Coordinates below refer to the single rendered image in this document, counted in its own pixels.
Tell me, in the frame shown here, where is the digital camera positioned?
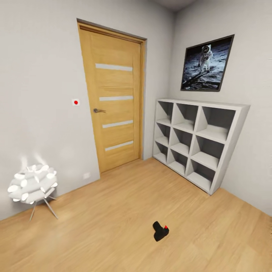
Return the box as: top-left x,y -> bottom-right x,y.
153,221 -> 169,242

